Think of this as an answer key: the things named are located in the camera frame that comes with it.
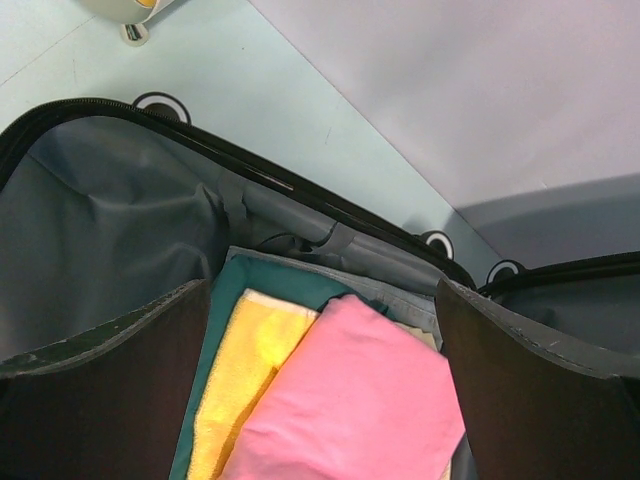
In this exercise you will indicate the pink and teal children's suitcase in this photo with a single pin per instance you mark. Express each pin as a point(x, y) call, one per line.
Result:
point(107, 207)

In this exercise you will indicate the round pastel drawer cabinet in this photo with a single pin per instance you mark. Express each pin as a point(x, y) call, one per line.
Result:
point(130, 15)

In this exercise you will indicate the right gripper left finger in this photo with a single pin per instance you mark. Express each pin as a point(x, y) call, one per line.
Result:
point(107, 403)

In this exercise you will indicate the dark green cloth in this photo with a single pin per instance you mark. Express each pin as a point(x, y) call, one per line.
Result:
point(303, 288)

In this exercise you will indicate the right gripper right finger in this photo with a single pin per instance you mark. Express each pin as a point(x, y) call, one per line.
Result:
point(537, 403)

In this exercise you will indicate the pink cloth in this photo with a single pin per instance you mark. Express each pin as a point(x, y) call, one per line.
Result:
point(359, 398)

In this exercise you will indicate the yellow cloth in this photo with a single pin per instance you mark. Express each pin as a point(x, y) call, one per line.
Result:
point(261, 335)

